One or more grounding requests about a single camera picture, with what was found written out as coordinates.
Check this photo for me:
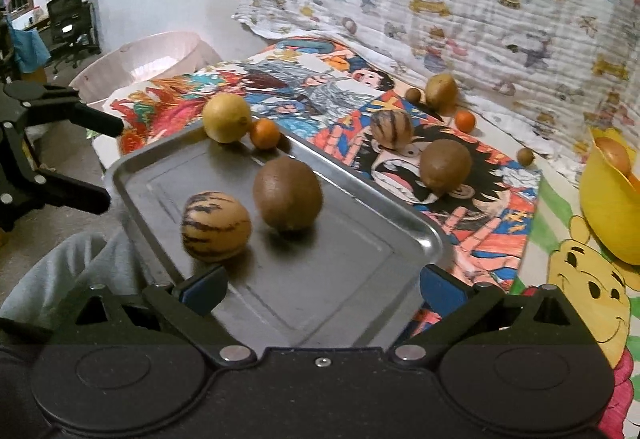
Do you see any metal tray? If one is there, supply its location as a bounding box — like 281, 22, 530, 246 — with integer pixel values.
103, 122, 448, 350

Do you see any brown kiwi fruit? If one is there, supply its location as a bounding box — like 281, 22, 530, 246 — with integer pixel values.
419, 139, 472, 196
252, 156, 324, 233

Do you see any black office chair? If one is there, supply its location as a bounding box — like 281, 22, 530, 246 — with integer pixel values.
46, 0, 101, 70

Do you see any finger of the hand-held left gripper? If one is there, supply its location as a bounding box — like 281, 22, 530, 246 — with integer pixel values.
0, 80, 125, 138
0, 123, 112, 232

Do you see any blue cloth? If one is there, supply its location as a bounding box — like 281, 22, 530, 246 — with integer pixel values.
7, 22, 51, 72

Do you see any yellow plastic bowl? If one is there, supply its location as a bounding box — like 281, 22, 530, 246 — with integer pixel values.
579, 126, 640, 266

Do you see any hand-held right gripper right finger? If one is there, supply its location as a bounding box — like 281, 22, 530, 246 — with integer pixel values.
390, 263, 601, 366

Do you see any orange-brown fruit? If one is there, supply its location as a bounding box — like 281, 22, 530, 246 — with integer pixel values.
597, 138, 632, 175

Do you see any pink plastic basin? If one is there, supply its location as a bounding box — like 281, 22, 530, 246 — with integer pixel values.
69, 32, 223, 107

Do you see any green-yellow mango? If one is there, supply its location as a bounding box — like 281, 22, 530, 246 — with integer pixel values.
424, 73, 459, 111

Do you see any yellow lemon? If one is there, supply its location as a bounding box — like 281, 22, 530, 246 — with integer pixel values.
202, 92, 252, 144

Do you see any striped melon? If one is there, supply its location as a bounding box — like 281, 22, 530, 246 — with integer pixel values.
181, 192, 252, 264
370, 109, 414, 150

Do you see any person's leg in grey trousers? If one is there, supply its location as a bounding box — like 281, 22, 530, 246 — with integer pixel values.
0, 229, 171, 335

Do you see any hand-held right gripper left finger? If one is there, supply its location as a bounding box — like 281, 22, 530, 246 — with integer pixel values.
52, 264, 258, 367

